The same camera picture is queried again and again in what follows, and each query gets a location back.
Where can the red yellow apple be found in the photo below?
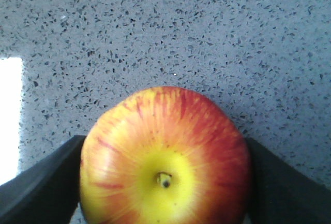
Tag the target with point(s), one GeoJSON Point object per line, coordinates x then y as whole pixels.
{"type": "Point", "coordinates": [165, 155]}

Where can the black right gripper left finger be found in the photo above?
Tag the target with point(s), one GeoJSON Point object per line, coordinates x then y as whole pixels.
{"type": "Point", "coordinates": [47, 192]}

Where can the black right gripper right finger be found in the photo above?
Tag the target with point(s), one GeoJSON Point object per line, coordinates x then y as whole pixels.
{"type": "Point", "coordinates": [281, 194]}

